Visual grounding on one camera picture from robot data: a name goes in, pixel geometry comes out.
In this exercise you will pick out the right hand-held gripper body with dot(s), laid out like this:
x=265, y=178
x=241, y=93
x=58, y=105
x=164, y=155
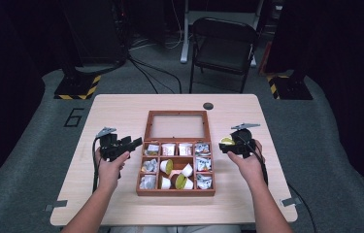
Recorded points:
x=244, y=144

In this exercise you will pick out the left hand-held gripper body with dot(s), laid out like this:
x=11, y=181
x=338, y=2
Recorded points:
x=111, y=147

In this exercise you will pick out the yellow-green tea packet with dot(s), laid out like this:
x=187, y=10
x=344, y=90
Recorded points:
x=227, y=140

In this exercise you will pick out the brown wooden compartment box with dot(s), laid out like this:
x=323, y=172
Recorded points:
x=148, y=126

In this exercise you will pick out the person's right hand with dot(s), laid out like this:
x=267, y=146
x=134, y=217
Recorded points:
x=250, y=168

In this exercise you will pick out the person's left hand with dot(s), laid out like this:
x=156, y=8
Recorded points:
x=109, y=173

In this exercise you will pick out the silver crumpled sachet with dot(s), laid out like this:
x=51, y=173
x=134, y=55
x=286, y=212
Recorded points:
x=148, y=182
x=152, y=149
x=150, y=165

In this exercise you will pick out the white blue printed sachet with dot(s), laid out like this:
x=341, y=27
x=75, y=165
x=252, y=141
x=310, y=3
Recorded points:
x=204, y=182
x=202, y=149
x=204, y=164

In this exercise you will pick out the red and white sachet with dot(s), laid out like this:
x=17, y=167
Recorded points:
x=168, y=149
x=185, y=149

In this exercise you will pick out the white capsule with green lid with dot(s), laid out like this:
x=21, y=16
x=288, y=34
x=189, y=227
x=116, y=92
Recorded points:
x=187, y=170
x=183, y=183
x=165, y=183
x=166, y=166

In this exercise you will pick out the black round table grommet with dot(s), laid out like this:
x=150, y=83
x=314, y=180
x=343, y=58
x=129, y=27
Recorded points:
x=208, y=106

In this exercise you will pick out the striped black stand base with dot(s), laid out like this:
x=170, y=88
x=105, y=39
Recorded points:
x=291, y=88
x=77, y=87

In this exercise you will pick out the grey tape piece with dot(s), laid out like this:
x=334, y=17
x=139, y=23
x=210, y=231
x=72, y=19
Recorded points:
x=290, y=202
x=56, y=205

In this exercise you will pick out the black folding chair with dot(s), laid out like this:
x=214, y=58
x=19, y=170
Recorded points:
x=223, y=48

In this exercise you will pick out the black cabinet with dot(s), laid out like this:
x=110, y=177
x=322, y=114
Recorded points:
x=95, y=32

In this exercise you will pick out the dark curtain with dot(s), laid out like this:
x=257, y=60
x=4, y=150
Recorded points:
x=5, y=81
x=347, y=48

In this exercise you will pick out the white metal desk frame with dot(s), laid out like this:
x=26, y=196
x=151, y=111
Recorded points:
x=185, y=42

